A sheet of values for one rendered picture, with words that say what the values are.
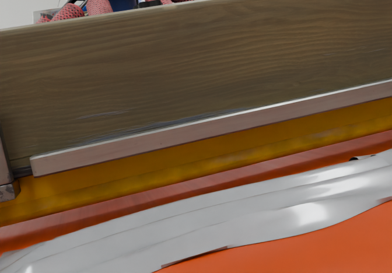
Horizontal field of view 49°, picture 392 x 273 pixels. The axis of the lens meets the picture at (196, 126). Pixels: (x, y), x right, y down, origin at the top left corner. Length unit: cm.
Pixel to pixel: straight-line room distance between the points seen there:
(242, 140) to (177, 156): 4
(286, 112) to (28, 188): 14
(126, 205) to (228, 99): 8
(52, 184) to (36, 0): 429
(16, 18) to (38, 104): 427
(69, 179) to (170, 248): 10
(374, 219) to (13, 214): 17
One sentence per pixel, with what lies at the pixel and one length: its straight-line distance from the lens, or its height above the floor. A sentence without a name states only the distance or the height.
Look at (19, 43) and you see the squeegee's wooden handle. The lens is 23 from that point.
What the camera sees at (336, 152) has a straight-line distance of 29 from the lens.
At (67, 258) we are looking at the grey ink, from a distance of 17.
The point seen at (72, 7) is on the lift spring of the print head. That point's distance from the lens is 96.
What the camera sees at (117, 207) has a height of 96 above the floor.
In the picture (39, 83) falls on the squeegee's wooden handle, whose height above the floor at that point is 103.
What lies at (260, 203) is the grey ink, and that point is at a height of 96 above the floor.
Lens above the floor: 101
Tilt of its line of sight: 5 degrees down
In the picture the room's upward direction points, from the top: 11 degrees counter-clockwise
